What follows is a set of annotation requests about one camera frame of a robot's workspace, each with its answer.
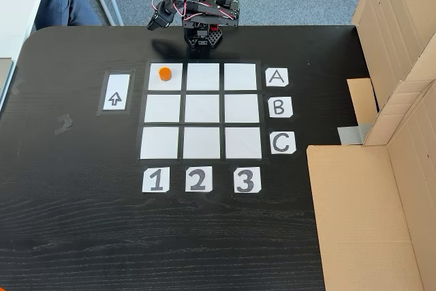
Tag letter B paper sheet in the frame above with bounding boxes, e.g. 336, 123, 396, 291
268, 97, 294, 119

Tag number 2 paper sheet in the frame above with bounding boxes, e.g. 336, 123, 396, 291
185, 166, 213, 193

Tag white arrow paper sheet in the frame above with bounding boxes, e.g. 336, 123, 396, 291
101, 73, 132, 112

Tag white nine-square grid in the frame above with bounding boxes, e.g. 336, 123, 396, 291
138, 60, 270, 162

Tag letter A paper sheet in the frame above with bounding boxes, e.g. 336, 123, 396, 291
265, 68, 290, 88

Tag number 3 paper sheet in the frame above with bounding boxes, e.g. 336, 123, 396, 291
233, 167, 262, 194

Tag clear tape scraps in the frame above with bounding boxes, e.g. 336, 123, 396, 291
54, 113, 74, 135

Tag white table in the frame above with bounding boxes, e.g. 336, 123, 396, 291
0, 0, 52, 61

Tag number 1 paper sheet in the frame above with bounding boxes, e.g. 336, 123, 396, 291
142, 167, 170, 194

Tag brown cardboard panel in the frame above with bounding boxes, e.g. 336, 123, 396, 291
306, 79, 436, 291
346, 0, 436, 145

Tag letter C paper sheet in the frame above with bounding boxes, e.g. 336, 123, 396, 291
270, 131, 296, 155

